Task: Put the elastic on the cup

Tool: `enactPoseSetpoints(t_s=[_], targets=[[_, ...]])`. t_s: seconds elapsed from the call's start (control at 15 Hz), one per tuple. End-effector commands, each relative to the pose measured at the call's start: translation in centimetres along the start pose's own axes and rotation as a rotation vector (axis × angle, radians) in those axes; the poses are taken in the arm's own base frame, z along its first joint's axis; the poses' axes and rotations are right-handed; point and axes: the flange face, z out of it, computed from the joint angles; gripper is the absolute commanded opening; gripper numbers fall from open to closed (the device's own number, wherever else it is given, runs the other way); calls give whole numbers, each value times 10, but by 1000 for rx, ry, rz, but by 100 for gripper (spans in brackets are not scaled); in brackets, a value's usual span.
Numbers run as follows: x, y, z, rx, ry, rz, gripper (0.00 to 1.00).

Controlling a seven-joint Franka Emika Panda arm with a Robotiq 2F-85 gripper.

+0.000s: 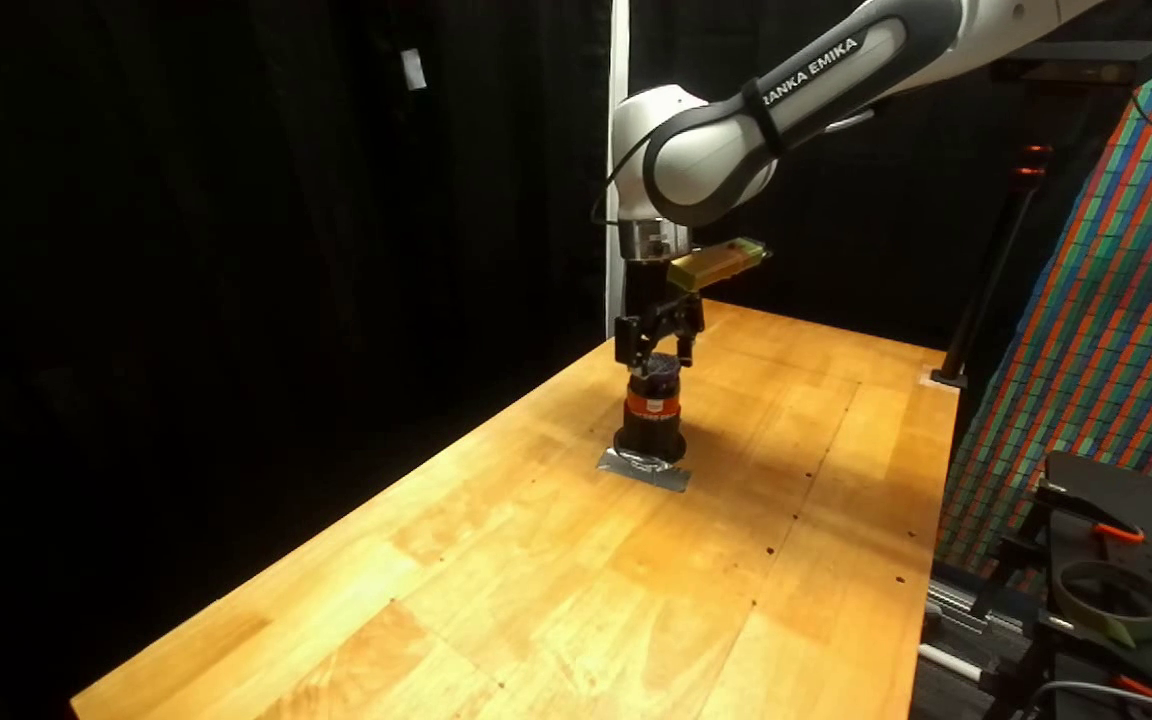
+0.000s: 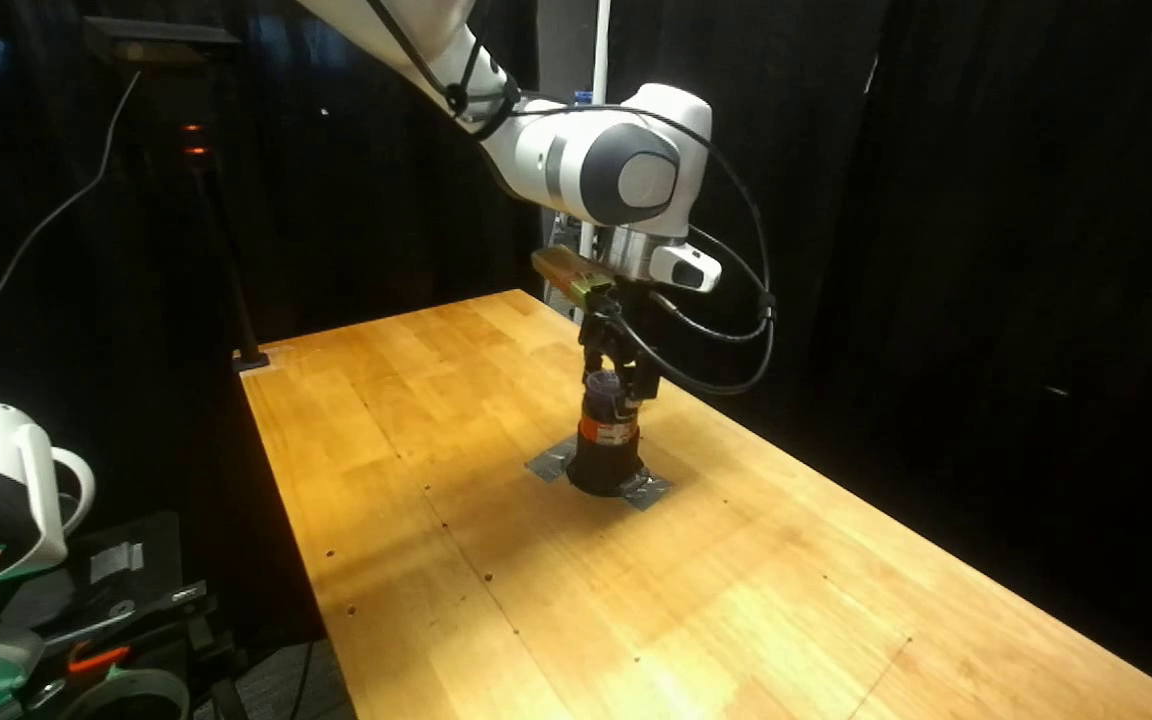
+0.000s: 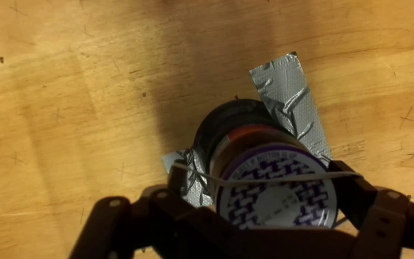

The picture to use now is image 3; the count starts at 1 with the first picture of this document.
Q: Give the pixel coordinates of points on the grey duct tape piece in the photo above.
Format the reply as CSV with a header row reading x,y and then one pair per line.
x,y
190,184
288,105

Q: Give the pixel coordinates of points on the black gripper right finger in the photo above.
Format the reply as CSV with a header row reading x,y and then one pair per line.
x,y
384,216

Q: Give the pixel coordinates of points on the dark cup with purple lid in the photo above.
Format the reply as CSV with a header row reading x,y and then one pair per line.
x,y
265,177

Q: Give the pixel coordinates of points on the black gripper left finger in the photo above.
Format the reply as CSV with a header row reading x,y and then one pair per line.
x,y
135,220

